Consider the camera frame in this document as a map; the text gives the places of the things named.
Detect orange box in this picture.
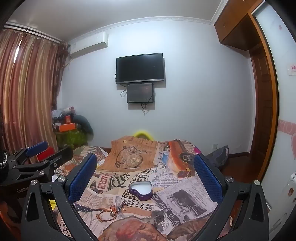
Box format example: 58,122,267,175
58,123,76,132

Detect red box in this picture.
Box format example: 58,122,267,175
37,147,55,162

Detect dark bag on floor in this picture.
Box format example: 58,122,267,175
206,146,229,168

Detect dark grey stuffed bag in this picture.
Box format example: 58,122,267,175
73,114,94,141

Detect yellow round object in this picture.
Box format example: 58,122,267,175
133,130,154,141

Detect red braided bracelet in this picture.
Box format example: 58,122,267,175
95,204,117,224

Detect wooden overhead cabinet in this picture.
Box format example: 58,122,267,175
214,0,261,51

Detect large wall television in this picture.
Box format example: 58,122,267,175
116,53,165,84

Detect striped red curtain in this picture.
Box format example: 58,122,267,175
1,29,68,153

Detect green patterned cloth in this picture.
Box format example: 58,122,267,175
55,129,87,150

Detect wooden door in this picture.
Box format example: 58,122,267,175
249,16,279,181

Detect white air conditioner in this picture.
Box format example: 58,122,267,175
70,32,108,58

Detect newspaper print bed cover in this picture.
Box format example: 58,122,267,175
54,136,218,240

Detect gold hoop earrings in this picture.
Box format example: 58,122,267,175
109,205,117,214

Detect small wall monitor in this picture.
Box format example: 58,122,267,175
126,83,154,104

